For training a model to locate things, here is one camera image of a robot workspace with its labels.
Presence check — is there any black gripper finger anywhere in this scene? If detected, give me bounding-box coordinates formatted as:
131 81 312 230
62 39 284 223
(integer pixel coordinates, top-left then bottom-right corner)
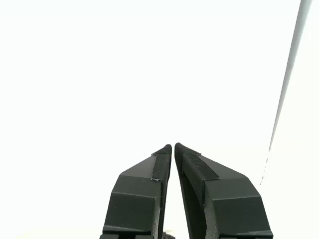
99 144 172 239
174 142 274 239

